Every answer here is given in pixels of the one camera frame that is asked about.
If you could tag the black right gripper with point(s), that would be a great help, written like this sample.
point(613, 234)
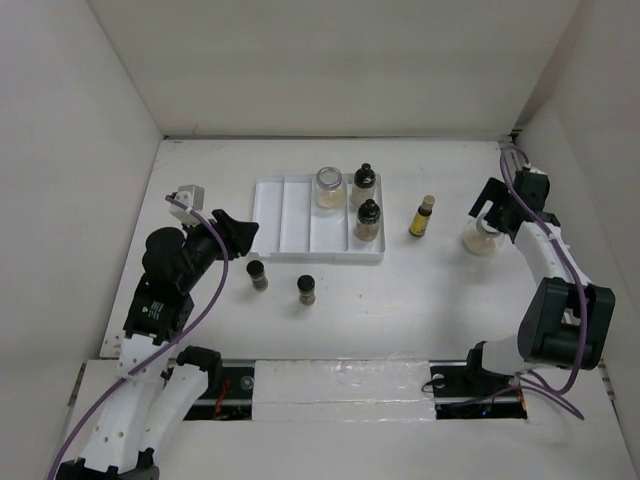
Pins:
point(493, 191)

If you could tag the white foam front block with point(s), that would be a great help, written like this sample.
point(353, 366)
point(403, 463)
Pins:
point(349, 391)

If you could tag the aluminium rail right side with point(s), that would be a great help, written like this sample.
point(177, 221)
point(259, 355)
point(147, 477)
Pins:
point(514, 158)

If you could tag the white divided organizer tray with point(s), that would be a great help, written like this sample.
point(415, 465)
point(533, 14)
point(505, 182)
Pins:
point(293, 227)

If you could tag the small black-lid spice jar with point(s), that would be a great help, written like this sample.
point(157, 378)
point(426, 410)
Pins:
point(256, 271)

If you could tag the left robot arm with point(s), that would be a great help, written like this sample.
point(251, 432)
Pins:
point(123, 433)

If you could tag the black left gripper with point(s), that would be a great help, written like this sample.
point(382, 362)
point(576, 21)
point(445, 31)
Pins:
point(238, 234)

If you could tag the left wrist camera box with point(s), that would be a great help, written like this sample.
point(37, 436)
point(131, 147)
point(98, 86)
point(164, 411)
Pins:
point(192, 197)

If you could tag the black-cap bottle white powder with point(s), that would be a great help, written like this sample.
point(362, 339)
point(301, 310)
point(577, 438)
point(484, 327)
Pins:
point(364, 184)

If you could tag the yellow bottle beige cap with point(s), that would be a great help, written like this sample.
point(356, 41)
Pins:
point(422, 217)

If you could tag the small brown spice jar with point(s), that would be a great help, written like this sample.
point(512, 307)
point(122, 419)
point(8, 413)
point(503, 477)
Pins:
point(306, 289)

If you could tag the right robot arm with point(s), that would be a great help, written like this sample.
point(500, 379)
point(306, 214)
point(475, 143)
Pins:
point(568, 318)

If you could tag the round glass jar silver lid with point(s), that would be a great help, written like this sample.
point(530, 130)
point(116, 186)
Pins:
point(330, 188)

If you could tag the black-cap bottle tan powder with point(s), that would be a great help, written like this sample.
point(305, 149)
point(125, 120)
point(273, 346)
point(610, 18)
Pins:
point(367, 221)

